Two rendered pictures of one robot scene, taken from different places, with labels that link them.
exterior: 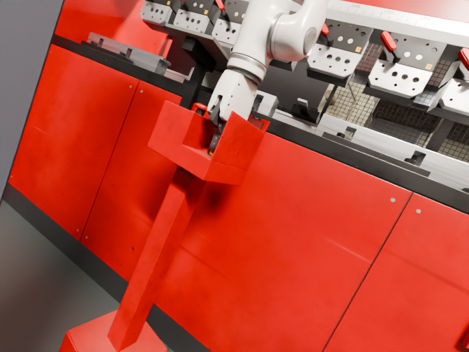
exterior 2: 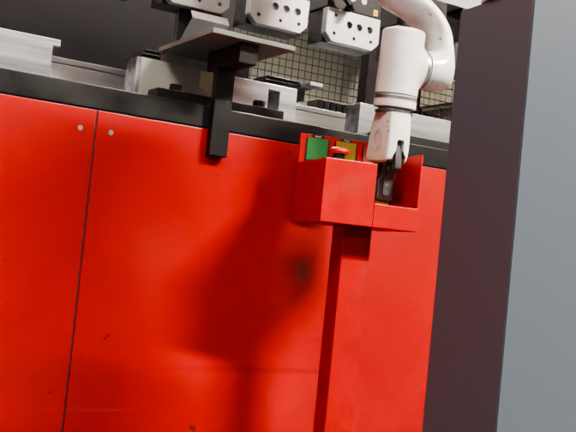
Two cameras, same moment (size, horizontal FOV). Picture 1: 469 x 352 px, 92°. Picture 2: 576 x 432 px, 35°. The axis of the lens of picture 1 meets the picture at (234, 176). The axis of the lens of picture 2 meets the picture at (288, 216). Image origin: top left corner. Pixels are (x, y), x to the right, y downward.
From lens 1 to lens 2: 165 cm
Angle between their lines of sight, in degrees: 50
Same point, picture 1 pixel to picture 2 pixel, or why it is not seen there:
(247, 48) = (411, 89)
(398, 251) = not seen: hidden behind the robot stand
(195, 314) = not seen: outside the picture
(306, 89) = not seen: hidden behind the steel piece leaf
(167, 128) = (345, 190)
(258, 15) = (416, 57)
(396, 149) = (438, 130)
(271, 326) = (415, 394)
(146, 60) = (15, 51)
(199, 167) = (406, 220)
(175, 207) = (361, 281)
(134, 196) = (163, 335)
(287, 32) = (445, 74)
